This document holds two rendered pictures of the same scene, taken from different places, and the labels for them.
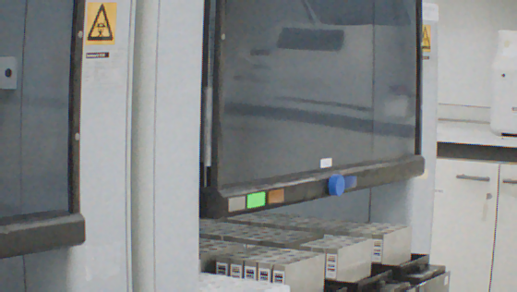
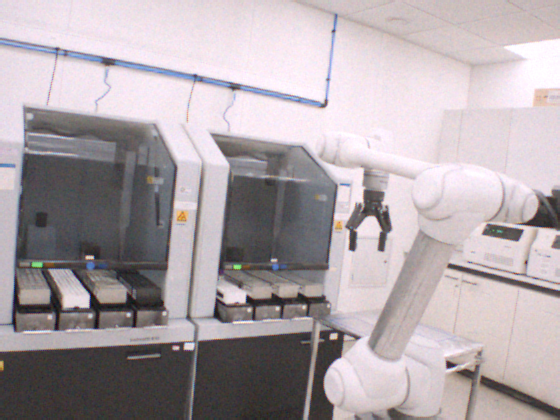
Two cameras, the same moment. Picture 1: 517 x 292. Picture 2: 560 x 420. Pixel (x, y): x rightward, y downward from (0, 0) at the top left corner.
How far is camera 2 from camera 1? 1.29 m
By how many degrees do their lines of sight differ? 25
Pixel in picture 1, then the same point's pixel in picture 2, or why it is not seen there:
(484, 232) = (454, 300)
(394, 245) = (311, 290)
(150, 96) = (200, 236)
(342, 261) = (281, 290)
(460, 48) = not seen: hidden behind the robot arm
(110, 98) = (184, 235)
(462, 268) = (444, 313)
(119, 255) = (184, 274)
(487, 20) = not seen: hidden behind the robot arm
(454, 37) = not seen: hidden behind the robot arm
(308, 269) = (263, 290)
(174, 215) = (207, 267)
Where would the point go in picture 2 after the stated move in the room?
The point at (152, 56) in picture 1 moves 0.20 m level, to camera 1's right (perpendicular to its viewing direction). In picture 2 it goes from (202, 226) to (241, 233)
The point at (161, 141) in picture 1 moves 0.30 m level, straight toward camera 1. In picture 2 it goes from (203, 247) to (165, 254)
